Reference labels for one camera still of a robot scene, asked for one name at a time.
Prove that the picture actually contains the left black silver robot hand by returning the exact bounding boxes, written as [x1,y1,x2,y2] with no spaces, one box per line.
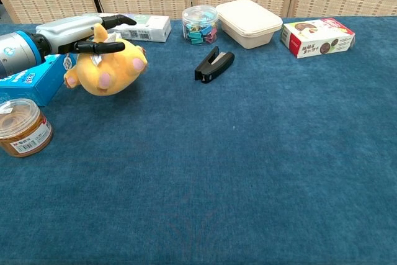
[35,13,138,55]

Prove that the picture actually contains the black stapler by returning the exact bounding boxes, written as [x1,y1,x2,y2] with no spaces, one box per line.
[194,45,235,84]

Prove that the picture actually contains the blue cookie box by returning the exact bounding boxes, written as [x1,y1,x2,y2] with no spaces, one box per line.
[0,53,78,107]

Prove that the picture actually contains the clear tub of rubber bands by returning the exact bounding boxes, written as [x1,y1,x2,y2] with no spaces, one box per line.
[0,98,54,158]

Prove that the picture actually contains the blue table cloth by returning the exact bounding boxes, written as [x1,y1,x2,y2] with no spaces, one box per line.
[0,16,397,265]

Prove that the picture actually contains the clear jar of binder clips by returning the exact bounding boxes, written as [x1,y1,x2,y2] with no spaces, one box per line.
[182,4,219,46]

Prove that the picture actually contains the long white tea box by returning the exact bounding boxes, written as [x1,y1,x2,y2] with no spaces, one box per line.
[107,14,172,43]

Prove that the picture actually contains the yellow plush duck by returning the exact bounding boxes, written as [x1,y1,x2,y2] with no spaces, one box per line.
[63,22,148,97]

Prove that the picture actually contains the red white biscuit box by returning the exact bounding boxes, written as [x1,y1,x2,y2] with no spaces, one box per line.
[280,17,356,60]

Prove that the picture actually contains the beige lidded food container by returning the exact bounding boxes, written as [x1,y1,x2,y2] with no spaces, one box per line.
[215,0,283,50]

